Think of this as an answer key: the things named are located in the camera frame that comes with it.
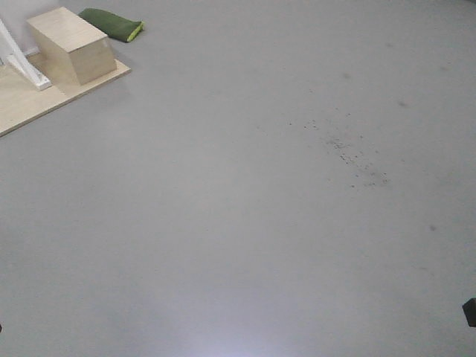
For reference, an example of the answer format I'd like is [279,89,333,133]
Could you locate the light wooden platform board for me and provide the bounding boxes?
[1,54,131,136]

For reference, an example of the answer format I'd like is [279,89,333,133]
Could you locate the green folded cloth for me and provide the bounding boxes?
[78,8,144,43]

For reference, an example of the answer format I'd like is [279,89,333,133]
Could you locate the light wooden box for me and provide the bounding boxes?
[27,7,117,85]

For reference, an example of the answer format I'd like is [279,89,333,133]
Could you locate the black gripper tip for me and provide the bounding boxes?
[462,297,476,327]

